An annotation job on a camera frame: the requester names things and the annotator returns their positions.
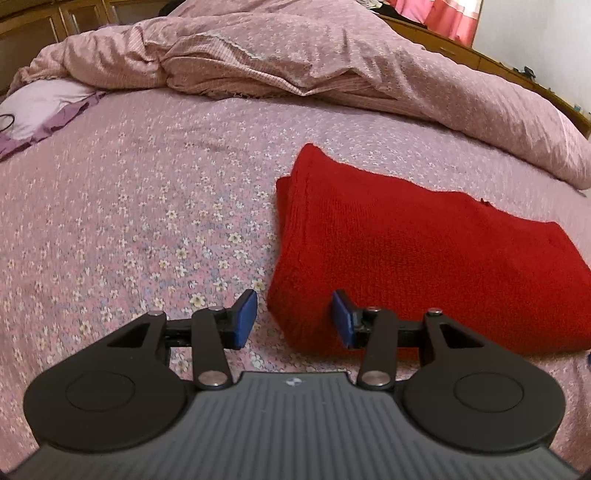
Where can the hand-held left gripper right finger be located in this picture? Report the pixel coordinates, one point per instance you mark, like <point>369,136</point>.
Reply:
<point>344,323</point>

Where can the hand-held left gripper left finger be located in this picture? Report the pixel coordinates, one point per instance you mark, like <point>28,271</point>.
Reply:
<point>244,321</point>

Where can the red knitted cardigan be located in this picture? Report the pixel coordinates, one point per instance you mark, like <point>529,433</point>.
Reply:
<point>415,240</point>

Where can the pink floral bed sheet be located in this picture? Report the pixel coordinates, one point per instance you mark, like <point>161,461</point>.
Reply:
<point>138,184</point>

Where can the pink floral duvet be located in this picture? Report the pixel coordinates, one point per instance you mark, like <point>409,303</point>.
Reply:
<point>323,50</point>

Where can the white and lilac pillow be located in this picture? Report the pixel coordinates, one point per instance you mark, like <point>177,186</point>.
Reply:
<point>41,104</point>

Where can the pink curtain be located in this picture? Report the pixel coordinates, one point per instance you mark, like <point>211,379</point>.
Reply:
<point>443,16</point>

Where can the wooden headboard cabinet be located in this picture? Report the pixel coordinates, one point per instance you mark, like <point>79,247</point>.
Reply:
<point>69,18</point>

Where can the wooden bed frame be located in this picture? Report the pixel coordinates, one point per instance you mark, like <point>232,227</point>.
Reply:
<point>498,62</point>

